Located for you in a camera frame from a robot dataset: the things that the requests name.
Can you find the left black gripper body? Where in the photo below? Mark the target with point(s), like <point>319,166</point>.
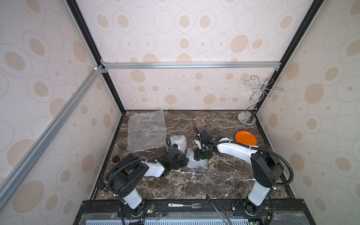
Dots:
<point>180,163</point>

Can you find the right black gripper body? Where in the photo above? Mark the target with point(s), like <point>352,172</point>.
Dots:
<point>200,145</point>

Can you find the orange dinner plate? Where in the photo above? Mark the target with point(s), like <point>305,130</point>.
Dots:
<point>246,138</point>

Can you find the bubble wrap sheet around orange plate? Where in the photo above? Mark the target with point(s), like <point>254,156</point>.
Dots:
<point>146,131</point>

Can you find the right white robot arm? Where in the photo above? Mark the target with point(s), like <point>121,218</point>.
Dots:
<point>270,169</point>

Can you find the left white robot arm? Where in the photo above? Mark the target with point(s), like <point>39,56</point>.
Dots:
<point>124,177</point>

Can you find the black tongs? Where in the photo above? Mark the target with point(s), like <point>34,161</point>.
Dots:
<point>223,216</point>

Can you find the amber glass jar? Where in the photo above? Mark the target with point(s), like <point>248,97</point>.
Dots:
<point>116,159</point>

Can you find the black round knob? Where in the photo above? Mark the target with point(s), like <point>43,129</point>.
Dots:
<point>101,186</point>

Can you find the black base platform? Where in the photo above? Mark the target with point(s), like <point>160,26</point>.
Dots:
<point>157,212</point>

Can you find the chrome wire mug tree stand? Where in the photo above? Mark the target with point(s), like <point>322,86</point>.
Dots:
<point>260,91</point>

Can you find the fork with patterned handle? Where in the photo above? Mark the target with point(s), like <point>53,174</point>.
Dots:
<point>178,205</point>

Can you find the aluminium rail back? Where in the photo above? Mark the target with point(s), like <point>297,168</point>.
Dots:
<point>193,65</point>

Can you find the aluminium rail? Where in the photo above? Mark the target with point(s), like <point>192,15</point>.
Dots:
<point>193,65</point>
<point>22,169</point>

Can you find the aluminium rail left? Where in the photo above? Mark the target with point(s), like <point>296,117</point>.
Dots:
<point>22,169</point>

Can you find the black frame post back right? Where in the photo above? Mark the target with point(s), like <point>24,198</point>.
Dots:
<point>304,25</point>

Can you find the black frame post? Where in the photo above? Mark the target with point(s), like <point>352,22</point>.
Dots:
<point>304,25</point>
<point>88,37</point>

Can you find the black frame post back left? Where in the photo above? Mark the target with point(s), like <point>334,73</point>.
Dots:
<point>88,37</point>

